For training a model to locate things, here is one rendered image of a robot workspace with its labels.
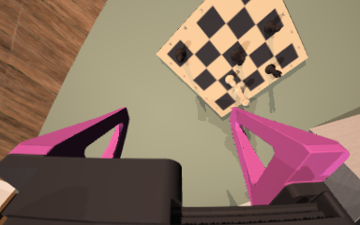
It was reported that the tan and black chessboard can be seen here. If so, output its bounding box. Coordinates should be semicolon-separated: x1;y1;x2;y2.
157;0;308;117

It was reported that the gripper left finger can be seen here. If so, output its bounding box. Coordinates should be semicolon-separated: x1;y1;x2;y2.
10;107;129;158

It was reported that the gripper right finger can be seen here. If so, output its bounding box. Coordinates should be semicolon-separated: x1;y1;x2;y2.
230;107;350;205

